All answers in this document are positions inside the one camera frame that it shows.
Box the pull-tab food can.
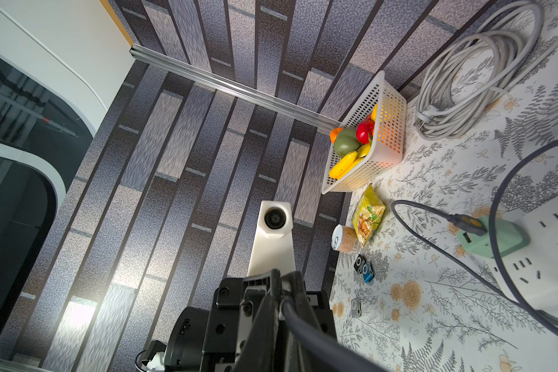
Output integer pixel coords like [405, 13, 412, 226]
[331, 225, 359, 254]

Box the coiled grey cable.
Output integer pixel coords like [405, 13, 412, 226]
[413, 0, 546, 141]

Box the yellow plastic banana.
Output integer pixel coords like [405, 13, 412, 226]
[329, 151, 360, 180]

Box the green charger plug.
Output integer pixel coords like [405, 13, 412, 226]
[457, 215, 530, 259]

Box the yellow corn chips bag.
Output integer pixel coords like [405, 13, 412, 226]
[352, 184, 386, 246]

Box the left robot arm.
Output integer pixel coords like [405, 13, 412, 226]
[135, 269, 336, 371]

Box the grey mp3 player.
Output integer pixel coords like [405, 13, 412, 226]
[350, 298, 362, 319]

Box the blue mp3 player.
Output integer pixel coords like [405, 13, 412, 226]
[362, 262, 374, 283]

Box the green plastic mango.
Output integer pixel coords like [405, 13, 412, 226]
[333, 127, 362, 157]

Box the white power strip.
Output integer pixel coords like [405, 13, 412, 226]
[502, 196, 558, 318]

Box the orange plastic tangerine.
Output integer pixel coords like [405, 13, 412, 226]
[330, 127, 343, 144]

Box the black charging cable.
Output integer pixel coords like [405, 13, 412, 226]
[278, 134, 558, 372]

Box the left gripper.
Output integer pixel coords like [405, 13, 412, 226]
[201, 270, 336, 371]

